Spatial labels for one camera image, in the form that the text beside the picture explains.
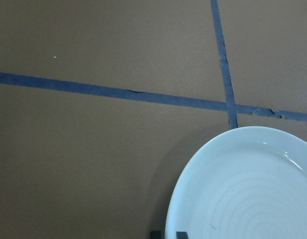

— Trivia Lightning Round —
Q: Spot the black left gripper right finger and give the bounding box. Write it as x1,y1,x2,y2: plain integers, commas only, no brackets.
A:
176,232,188,239

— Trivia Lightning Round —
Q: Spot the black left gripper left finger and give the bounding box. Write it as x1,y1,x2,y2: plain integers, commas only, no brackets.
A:
150,231,161,239

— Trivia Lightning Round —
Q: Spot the light blue plate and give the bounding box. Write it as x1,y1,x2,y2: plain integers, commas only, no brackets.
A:
165,126,307,239

